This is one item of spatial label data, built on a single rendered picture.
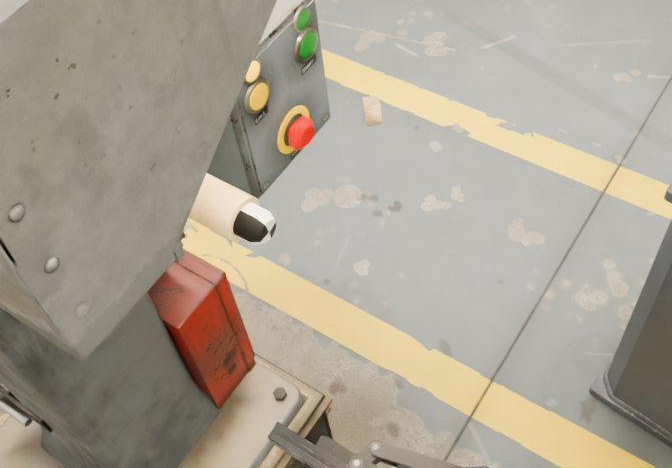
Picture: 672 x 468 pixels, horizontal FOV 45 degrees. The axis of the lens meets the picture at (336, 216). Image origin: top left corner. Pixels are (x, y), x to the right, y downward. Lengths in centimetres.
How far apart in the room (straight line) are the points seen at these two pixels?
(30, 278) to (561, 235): 184
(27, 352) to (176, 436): 47
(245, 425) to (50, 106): 127
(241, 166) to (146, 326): 38
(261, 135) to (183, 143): 58
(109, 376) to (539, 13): 185
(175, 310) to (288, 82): 49
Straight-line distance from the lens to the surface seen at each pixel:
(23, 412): 144
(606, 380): 185
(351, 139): 225
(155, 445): 143
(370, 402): 182
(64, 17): 26
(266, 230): 51
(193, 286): 128
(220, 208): 52
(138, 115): 29
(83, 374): 116
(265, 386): 154
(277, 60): 87
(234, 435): 150
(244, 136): 88
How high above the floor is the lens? 166
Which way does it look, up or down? 53 degrees down
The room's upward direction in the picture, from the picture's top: 8 degrees counter-clockwise
